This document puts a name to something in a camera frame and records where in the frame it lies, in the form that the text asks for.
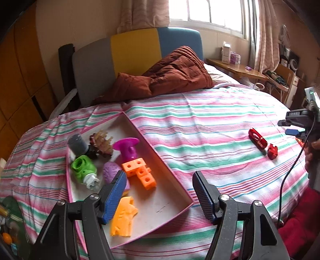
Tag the purple small box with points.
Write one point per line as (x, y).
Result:
(235, 58)

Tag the purple patterned egg shell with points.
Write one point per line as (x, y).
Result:
(110, 169)

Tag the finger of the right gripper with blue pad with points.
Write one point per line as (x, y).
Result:
(294, 132)

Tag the white carton box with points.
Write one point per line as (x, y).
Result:
(226, 53)

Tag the magenta plastic funnel cup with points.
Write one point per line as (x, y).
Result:
(126, 147)

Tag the wooden bedside table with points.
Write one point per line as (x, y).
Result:
(239, 70)

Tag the grey yellow blue headboard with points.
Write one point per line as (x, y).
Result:
(97, 65)

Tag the lime green white toy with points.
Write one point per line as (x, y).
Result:
(85, 172)

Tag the orange perforated cube block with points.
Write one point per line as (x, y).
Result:
(138, 168)

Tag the black grey cylinder lens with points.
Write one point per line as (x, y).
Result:
(79, 147)

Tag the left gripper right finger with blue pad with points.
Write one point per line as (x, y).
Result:
(260, 238)

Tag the striped bed cover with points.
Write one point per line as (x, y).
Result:
(204, 130)

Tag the brown quilted blanket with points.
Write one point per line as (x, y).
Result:
(178, 72)

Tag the beige window curtain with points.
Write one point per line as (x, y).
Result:
(143, 14)

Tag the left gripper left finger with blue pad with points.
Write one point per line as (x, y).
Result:
(57, 239)

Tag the brown pegged massage brush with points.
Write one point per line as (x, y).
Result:
(101, 143)

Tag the orange plastic shell piece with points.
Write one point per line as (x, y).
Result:
(121, 224)

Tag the red garment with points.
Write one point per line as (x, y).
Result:
(302, 226)

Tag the person's right hand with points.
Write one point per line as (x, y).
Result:
(308, 150)

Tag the red glossy cylinder case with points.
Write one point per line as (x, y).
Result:
(257, 138)

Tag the pale pillow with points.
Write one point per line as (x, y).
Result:
(220, 79)

